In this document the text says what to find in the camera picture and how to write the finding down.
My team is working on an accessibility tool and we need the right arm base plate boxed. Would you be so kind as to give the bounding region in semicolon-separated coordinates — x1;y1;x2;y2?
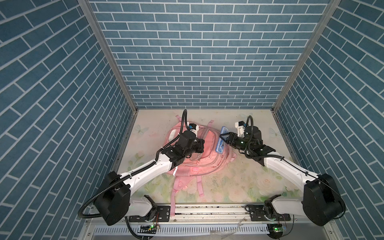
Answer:
245;205;291;222

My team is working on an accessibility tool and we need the aluminium front rail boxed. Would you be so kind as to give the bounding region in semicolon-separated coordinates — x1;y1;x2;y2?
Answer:
79;203;342;240

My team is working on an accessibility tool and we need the blue geometry set case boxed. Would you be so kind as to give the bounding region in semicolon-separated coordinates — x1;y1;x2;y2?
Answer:
216;126;229;154

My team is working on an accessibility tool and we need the left corner aluminium post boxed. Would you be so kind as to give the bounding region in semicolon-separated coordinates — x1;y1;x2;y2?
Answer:
78;0;138;114

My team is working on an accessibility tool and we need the right corner aluminium post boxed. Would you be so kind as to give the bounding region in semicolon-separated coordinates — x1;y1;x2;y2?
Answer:
272;0;341;115

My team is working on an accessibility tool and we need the right small circuit board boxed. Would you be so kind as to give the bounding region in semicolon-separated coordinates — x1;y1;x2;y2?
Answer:
267;224;284;239

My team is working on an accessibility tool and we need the left small circuit board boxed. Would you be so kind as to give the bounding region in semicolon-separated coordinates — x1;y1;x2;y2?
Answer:
138;225;158;235

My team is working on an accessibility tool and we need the pink student backpack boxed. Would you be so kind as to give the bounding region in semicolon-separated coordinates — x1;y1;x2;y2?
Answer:
168;120;237;217

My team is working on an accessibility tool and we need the left black corrugated cable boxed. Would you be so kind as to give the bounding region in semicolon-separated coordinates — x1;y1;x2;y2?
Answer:
77;109;189;240

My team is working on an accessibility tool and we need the corner aluminium post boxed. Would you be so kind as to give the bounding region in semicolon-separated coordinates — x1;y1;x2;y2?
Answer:
272;0;341;115
78;0;138;114

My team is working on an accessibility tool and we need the small circuit board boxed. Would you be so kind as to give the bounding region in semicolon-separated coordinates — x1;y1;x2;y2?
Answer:
267;224;284;239
138;225;158;235

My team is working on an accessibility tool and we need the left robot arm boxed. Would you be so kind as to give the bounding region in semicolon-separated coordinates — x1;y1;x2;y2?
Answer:
93;133;205;226

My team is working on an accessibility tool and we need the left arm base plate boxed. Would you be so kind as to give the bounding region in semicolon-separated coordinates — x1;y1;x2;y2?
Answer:
129;205;171;223

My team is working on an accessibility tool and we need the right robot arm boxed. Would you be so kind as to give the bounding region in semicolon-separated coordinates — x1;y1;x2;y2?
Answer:
220;133;347;227

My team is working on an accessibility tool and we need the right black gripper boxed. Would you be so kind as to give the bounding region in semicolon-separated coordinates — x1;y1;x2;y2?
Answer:
218;131;252;153

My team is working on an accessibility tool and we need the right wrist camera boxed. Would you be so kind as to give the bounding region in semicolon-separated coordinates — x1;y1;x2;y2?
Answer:
235;121;247;138

